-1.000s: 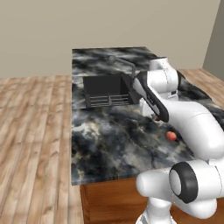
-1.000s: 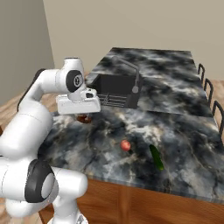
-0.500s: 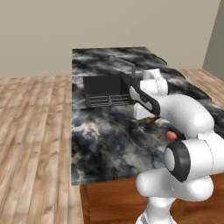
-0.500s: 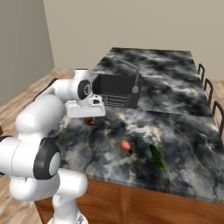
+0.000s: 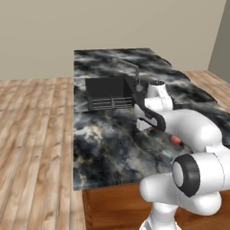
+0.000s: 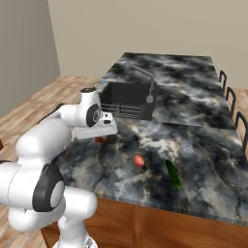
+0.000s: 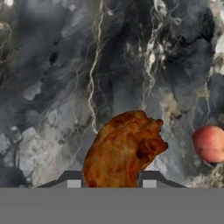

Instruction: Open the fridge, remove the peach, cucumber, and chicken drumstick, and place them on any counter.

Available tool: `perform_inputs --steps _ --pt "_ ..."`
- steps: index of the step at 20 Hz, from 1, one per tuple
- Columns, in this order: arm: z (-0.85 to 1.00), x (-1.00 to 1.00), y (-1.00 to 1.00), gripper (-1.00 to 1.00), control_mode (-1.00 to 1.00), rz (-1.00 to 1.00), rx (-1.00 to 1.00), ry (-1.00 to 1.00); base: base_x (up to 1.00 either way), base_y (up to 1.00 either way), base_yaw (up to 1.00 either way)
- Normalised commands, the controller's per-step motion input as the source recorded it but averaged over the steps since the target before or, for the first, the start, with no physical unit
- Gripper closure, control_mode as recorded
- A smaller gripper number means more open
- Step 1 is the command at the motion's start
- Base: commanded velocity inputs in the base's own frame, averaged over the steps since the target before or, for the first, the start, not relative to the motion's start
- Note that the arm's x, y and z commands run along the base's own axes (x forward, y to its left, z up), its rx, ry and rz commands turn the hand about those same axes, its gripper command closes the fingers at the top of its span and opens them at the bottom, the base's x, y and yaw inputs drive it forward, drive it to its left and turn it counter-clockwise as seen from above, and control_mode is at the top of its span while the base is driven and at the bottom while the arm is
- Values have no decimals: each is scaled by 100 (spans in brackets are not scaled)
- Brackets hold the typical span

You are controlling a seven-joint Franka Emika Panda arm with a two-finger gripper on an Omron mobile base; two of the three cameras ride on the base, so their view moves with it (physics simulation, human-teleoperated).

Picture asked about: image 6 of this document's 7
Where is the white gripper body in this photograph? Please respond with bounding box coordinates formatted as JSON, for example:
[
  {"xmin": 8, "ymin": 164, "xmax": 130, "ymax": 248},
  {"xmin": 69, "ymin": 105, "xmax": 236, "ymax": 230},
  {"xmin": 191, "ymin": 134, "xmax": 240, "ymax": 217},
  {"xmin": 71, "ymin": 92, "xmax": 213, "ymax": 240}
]
[{"xmin": 74, "ymin": 122, "xmax": 118, "ymax": 140}]

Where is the red peach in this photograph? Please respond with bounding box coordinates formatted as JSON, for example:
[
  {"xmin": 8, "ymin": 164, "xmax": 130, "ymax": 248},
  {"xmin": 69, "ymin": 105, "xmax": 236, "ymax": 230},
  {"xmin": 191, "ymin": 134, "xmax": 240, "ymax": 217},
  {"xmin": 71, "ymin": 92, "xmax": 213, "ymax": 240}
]
[{"xmin": 133, "ymin": 154, "xmax": 146, "ymax": 169}]

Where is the green cucumber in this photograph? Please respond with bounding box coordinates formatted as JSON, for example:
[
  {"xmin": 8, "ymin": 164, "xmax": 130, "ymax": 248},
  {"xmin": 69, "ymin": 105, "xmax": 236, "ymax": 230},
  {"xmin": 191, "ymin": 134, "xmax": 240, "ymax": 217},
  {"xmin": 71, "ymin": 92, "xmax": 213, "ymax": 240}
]
[{"xmin": 165, "ymin": 159, "xmax": 183, "ymax": 190}]

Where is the black sink basin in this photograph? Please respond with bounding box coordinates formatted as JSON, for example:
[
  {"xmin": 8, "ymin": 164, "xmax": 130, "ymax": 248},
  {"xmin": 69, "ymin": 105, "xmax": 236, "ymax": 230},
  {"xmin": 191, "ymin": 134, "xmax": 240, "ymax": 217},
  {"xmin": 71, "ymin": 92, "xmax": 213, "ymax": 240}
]
[{"xmin": 98, "ymin": 80, "xmax": 160, "ymax": 122}]

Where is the dark grey tap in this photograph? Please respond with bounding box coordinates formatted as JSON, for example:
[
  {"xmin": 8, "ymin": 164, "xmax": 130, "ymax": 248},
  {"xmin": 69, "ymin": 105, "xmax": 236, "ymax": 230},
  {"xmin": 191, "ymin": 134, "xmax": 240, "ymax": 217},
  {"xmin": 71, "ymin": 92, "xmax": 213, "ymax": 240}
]
[{"xmin": 123, "ymin": 61, "xmax": 156, "ymax": 105}]

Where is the wooden island cabinet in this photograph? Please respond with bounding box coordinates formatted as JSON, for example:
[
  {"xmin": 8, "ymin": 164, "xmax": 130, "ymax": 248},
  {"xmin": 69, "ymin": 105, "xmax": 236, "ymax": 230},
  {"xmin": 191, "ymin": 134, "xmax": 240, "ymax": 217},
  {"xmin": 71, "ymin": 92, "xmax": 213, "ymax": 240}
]
[{"xmin": 41, "ymin": 196, "xmax": 248, "ymax": 248}]

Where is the black chair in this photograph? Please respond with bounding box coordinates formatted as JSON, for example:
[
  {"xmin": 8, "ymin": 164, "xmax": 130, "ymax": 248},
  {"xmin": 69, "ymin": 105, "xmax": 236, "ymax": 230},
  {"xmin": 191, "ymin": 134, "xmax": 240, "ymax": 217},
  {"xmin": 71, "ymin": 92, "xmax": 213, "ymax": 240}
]
[
  {"xmin": 218, "ymin": 69, "xmax": 229, "ymax": 93},
  {"xmin": 233, "ymin": 110, "xmax": 248, "ymax": 150},
  {"xmin": 225, "ymin": 85, "xmax": 237, "ymax": 117}
]

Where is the wire rack in sink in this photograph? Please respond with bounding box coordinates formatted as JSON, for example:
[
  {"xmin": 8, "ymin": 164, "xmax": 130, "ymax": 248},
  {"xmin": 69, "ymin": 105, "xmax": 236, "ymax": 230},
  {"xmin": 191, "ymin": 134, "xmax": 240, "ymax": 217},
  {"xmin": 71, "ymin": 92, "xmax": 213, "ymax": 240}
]
[{"xmin": 100, "ymin": 102, "xmax": 143, "ymax": 120}]

